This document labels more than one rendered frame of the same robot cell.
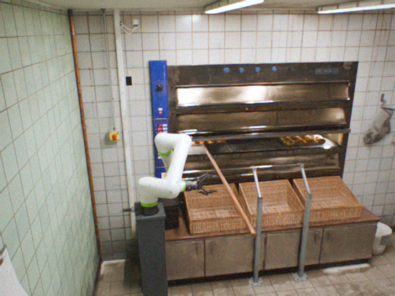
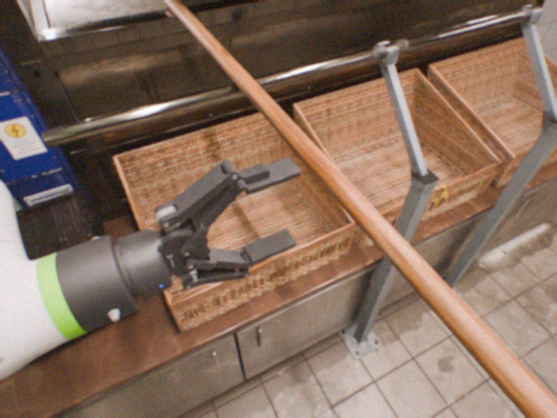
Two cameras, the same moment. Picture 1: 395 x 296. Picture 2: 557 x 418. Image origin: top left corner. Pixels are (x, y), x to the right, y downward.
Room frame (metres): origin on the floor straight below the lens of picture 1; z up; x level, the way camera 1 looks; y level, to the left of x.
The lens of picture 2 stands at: (2.37, -0.04, 1.54)
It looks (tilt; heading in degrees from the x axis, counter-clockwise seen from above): 48 degrees down; 341
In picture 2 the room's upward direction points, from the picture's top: straight up
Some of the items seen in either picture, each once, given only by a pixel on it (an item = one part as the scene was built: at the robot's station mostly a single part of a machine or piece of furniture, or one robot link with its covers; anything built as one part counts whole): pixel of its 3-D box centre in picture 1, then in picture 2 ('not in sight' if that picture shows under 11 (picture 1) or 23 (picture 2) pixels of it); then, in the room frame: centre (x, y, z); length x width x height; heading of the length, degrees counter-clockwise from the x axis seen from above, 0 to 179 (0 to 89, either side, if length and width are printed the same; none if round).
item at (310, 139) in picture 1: (297, 134); not in sight; (3.97, -1.19, 1.21); 0.61 x 0.48 x 0.06; 8
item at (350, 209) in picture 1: (324, 197); (511, 106); (3.28, -1.34, 0.72); 0.56 x 0.49 x 0.28; 98
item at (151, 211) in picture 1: (141, 207); not in sight; (2.18, 0.40, 1.23); 0.26 x 0.15 x 0.06; 102
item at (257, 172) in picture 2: not in sight; (246, 170); (2.66, -0.10, 1.27); 0.05 x 0.01 x 0.03; 99
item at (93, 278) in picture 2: (188, 185); (103, 277); (2.63, 0.08, 1.18); 0.12 x 0.06 x 0.09; 9
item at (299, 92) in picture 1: (265, 94); not in sight; (3.46, -0.68, 1.80); 1.79 x 0.11 x 0.19; 98
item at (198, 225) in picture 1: (213, 206); (235, 206); (3.11, -0.15, 0.72); 0.56 x 0.49 x 0.28; 99
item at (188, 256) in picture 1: (256, 240); (346, 240); (3.16, -0.61, 0.29); 2.42 x 0.56 x 0.58; 98
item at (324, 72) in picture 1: (265, 73); not in sight; (3.48, -0.68, 1.99); 1.80 x 0.08 x 0.21; 98
